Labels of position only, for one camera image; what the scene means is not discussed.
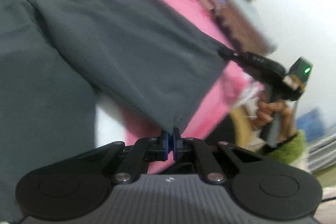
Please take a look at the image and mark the dark grey trousers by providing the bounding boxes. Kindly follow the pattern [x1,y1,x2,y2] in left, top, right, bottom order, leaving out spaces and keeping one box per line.
[1,0,226,222]

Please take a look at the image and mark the person right hand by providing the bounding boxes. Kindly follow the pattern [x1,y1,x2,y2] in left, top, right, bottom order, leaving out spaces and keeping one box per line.
[252,93,296,143]

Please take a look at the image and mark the pink floral fleece blanket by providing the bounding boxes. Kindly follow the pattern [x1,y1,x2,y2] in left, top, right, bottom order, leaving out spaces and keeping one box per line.
[22,0,264,175]

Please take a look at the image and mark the blue storage box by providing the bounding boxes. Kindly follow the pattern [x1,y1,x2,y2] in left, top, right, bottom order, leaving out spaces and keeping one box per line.
[296,108,326,143]

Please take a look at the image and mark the tan folded cloth stack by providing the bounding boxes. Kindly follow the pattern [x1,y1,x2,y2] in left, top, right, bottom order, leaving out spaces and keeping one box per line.
[218,0,278,56]

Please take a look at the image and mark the dark plaid folded cloth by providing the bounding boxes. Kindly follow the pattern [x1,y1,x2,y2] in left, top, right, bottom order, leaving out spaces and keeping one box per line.
[210,8,243,52]

